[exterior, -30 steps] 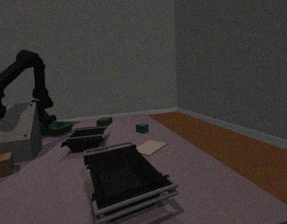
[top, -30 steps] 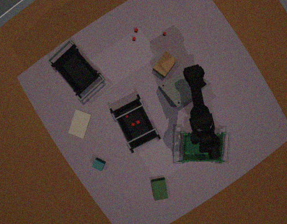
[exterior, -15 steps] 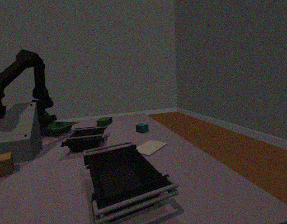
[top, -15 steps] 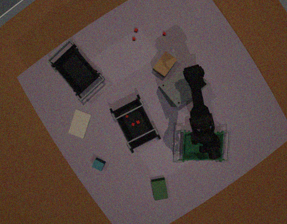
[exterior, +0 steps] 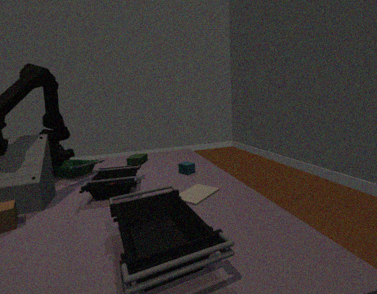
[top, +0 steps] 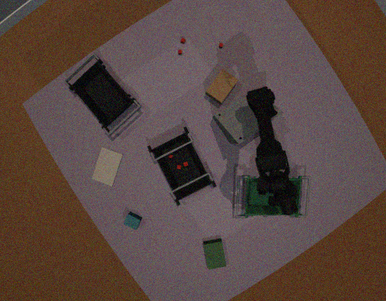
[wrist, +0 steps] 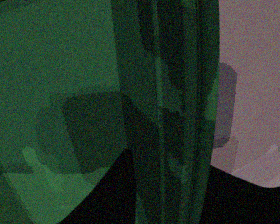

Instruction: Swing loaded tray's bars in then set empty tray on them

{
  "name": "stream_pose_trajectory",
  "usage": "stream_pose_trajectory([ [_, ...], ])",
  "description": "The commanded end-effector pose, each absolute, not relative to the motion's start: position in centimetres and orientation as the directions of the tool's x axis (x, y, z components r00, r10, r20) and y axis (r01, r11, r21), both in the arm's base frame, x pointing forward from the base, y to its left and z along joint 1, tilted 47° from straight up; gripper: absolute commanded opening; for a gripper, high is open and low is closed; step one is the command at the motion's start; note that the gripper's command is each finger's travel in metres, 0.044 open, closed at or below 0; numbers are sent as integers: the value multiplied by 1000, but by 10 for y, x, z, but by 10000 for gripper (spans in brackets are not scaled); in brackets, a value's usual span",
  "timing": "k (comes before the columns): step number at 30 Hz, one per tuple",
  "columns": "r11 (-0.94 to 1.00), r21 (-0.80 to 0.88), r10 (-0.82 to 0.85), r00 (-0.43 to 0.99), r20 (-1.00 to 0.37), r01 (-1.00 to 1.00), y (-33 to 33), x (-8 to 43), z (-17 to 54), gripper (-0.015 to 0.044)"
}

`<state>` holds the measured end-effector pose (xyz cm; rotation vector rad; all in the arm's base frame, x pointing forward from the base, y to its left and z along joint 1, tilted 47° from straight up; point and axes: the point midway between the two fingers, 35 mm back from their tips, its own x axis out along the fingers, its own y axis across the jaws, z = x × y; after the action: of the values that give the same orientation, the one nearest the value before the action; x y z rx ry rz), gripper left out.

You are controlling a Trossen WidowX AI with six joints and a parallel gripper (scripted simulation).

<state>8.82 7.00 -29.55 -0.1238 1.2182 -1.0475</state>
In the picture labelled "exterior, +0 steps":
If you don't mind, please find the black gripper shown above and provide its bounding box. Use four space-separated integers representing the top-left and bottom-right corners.
49 143 75 176

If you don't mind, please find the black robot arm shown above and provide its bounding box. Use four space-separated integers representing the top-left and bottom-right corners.
0 63 73 161

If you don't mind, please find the small teal block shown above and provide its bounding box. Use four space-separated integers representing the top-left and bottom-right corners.
179 162 195 175

